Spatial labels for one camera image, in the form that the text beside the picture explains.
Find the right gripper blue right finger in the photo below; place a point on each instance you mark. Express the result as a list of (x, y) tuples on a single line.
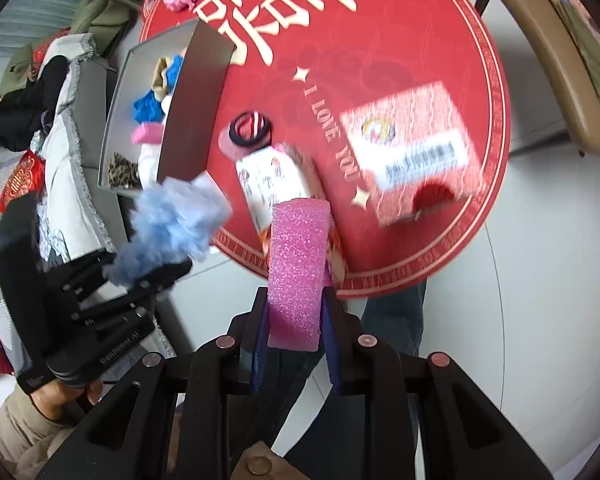
[(337, 342)]

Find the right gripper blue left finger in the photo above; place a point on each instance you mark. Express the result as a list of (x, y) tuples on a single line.
[(254, 346)]

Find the large pink foam block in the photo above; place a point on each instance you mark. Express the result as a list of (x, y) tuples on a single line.
[(296, 271)]

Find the light blue fluffy cloth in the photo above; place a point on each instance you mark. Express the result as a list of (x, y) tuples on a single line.
[(173, 221)]

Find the leopard print scrunchie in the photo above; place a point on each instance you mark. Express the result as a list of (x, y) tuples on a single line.
[(122, 173)]

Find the small pink foam block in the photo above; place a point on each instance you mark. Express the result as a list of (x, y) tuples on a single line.
[(148, 133)]

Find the beige sock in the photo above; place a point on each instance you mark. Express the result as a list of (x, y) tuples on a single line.
[(159, 82)]

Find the blue plastic glove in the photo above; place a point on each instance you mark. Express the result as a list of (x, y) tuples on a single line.
[(173, 72)]

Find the person left hand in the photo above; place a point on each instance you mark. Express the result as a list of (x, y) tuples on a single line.
[(50, 400)]

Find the grey sofa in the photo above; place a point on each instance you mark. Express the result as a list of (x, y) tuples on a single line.
[(76, 216)]

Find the red embroidered cushion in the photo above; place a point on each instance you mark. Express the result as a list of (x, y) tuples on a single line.
[(27, 176)]

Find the red patterned carton box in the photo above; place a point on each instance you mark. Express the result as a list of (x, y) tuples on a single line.
[(414, 152)]

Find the grey open cardboard box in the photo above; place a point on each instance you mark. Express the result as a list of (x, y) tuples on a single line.
[(189, 110)]

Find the red round table mat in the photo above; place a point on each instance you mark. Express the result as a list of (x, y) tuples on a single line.
[(304, 62)]

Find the brown leather chair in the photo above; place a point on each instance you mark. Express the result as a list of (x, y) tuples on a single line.
[(565, 71)]

